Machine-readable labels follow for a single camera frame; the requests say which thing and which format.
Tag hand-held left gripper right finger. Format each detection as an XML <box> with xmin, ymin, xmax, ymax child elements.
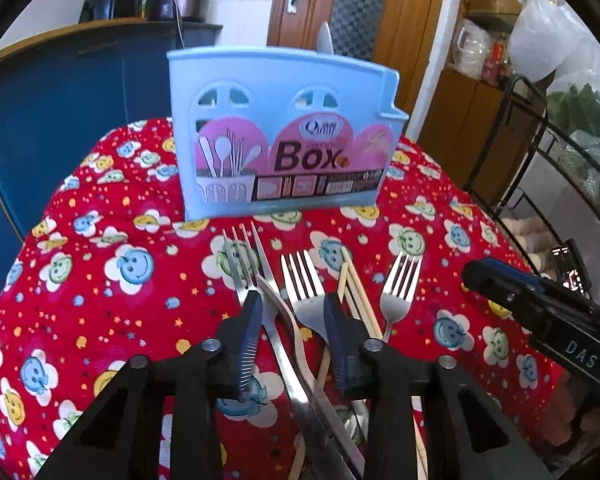
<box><xmin>322</xmin><ymin>292</ymin><xmax>556</xmax><ymax>480</ymax></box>

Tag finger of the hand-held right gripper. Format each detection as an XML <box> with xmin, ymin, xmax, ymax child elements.
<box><xmin>461</xmin><ymin>257</ymin><xmax>549</xmax><ymax>332</ymax></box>

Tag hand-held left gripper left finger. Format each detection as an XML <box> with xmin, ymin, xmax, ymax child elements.
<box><xmin>35</xmin><ymin>290</ymin><xmax>265</xmax><ymax>480</ymax></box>

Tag steel fork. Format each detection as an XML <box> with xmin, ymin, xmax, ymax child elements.
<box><xmin>380</xmin><ymin>251</ymin><xmax>424</xmax><ymax>343</ymax></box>
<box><xmin>256</xmin><ymin>275</ymin><xmax>368</xmax><ymax>478</ymax></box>
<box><xmin>222</xmin><ymin>226</ymin><xmax>261</xmax><ymax>307</ymax></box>
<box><xmin>279</xmin><ymin>249</ymin><xmax>373</xmax><ymax>443</ymax></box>

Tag blue plastic utensil holder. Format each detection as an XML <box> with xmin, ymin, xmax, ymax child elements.
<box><xmin>166</xmin><ymin>45</ymin><xmax>409</xmax><ymax>221</ymax></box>

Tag person's right hand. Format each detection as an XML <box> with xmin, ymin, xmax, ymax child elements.
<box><xmin>550</xmin><ymin>375</ymin><xmax>600</xmax><ymax>457</ymax></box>

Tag pile of beige eggs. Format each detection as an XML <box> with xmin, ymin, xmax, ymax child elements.
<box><xmin>504</xmin><ymin>216</ymin><xmax>556</xmax><ymax>277</ymax></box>

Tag red printed tablecloth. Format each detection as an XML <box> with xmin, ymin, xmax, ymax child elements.
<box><xmin>0</xmin><ymin>117</ymin><xmax>571</xmax><ymax>480</ymax></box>

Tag wooden shelf unit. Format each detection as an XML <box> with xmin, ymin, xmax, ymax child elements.
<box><xmin>417</xmin><ymin>0</ymin><xmax>556</xmax><ymax>203</ymax></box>

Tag green leafy vegetables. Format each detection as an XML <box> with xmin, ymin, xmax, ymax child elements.
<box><xmin>545</xmin><ymin>80</ymin><xmax>600</xmax><ymax>173</ymax></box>

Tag red bottles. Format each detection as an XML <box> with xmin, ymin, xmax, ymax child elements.
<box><xmin>482</xmin><ymin>35</ymin><xmax>511</xmax><ymax>86</ymax></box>

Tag clear plastic bag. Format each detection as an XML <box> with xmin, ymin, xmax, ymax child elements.
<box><xmin>452</xmin><ymin>19</ymin><xmax>496</xmax><ymax>79</ymax></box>

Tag white plastic bag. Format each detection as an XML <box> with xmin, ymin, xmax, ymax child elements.
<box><xmin>507</xmin><ymin>0</ymin><xmax>600</xmax><ymax>82</ymax></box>

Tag wooden door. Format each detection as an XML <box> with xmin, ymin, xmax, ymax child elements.
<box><xmin>267</xmin><ymin>0</ymin><xmax>449</xmax><ymax>128</ymax></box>

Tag grey plastic spoon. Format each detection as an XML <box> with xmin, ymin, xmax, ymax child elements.
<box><xmin>315</xmin><ymin>21</ymin><xmax>337</xmax><ymax>57</ymax></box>

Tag blue cabinet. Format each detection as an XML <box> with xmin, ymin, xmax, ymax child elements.
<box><xmin>0</xmin><ymin>20</ymin><xmax>224</xmax><ymax>251</ymax></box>

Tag black rice cooker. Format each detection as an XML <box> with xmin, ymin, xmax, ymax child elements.
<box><xmin>145</xmin><ymin>0</ymin><xmax>210</xmax><ymax>22</ymax></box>

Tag black wire rack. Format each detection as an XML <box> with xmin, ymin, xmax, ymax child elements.
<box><xmin>464</xmin><ymin>74</ymin><xmax>600</xmax><ymax>283</ymax></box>

